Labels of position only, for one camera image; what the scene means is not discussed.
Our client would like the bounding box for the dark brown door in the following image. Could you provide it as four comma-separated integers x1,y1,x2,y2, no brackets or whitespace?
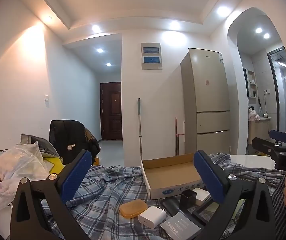
100,82,122,140

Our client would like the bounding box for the long black case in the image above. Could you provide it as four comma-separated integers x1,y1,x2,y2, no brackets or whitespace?
163,197,183,215

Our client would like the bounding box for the orange translucent plastic case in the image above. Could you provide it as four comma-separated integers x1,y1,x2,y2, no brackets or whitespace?
119,199,148,219

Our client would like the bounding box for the dark framed glass door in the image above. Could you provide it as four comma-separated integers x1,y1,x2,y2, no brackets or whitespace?
267,46,286,133

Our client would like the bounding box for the beige vanity cabinet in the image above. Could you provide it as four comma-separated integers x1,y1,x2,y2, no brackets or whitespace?
248,117,271,153

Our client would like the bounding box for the white charger block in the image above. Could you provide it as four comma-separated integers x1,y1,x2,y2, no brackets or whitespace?
138,206,167,229

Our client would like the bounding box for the beige refrigerator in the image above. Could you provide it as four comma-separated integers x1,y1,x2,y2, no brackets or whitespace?
180,48,231,155

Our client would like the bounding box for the black jacket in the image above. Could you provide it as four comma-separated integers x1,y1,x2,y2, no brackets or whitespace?
50,120,101,164

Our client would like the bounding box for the wall niche shelf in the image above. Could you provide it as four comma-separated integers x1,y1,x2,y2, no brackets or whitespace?
248,70,258,98

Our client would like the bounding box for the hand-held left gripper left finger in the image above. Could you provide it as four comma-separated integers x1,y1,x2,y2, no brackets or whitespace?
10,149,93,240

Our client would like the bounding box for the wall electrical panel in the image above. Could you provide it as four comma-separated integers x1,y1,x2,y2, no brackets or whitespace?
141,42,163,70

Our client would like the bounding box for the shallow cardboard box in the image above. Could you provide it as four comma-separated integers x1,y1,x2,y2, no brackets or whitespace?
140,152,208,200

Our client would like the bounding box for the small white box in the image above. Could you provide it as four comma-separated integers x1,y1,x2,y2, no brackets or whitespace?
194,189,211,202

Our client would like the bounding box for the black square cup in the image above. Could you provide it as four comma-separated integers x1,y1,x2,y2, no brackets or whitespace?
180,189,198,209

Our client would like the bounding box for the red broom handle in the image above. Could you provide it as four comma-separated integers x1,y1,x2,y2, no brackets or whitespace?
174,116,185,157

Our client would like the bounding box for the grey bag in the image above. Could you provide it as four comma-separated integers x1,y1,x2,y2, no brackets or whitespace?
20,134,59,158

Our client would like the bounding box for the pink cloth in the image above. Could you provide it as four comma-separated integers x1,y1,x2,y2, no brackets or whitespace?
248,109,260,121

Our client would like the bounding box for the black box grey label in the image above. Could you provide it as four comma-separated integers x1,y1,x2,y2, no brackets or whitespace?
161,212,201,239

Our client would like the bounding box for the crumpled clear plastic bag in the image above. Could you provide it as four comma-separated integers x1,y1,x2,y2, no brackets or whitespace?
0,141,51,212

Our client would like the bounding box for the grey mop handle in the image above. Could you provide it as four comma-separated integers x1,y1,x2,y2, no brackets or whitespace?
137,98,143,161

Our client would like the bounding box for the yellow bag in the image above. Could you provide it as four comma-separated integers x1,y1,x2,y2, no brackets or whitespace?
43,156,64,178

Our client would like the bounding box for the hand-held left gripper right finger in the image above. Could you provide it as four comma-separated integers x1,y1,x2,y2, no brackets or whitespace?
194,150,276,240

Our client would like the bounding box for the blue plaid tablecloth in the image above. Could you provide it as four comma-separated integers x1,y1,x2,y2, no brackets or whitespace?
40,151,286,240

